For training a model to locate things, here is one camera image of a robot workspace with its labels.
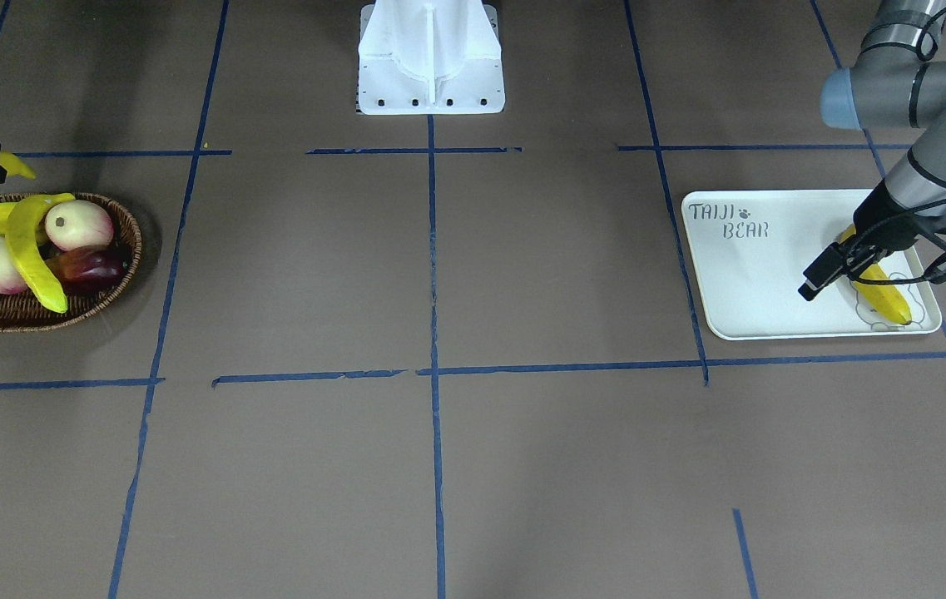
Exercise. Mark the white bear tray plate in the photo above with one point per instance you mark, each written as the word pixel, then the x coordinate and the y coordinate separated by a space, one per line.
pixel 750 249

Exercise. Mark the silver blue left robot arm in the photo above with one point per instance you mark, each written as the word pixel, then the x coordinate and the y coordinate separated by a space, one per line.
pixel 895 81

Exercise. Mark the white camera mast with base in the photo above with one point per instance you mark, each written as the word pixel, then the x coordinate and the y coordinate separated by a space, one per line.
pixel 430 58

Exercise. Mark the red mango fruit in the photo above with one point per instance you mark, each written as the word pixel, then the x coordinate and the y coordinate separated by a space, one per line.
pixel 90 270

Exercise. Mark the yellow banana middle basket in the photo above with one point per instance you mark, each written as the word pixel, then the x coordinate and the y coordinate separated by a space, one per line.
pixel 20 231

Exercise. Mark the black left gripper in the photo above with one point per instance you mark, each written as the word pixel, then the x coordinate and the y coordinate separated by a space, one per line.
pixel 882 213

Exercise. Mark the brown wicker basket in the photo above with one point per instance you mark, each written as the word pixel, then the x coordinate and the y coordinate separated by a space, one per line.
pixel 24 314

